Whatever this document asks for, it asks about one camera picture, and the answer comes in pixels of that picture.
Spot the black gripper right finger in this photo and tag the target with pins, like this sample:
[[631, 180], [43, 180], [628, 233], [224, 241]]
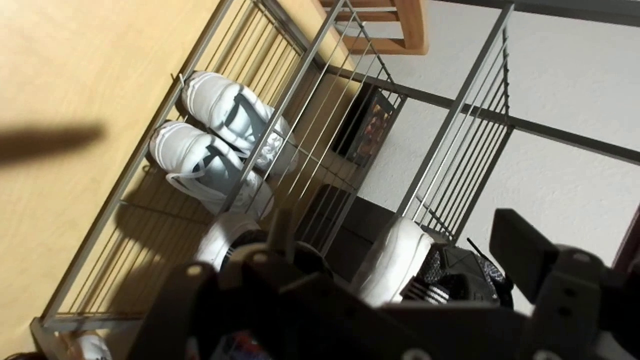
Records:
[[559, 283]]

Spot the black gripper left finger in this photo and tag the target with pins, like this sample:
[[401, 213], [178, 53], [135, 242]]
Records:
[[174, 324]]

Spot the dark gray knit shoe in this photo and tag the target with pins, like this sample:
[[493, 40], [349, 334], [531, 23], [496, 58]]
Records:
[[413, 264]]

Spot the white sneaker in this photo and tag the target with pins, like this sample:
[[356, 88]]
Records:
[[207, 168], [239, 116]]

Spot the grey metal shoe rack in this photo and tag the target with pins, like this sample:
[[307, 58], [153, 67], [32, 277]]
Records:
[[311, 79]]

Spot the dark flat box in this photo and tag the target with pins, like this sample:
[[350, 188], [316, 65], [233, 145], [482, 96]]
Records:
[[365, 126]]

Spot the wooden chair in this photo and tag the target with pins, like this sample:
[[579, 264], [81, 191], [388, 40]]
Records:
[[384, 26]]

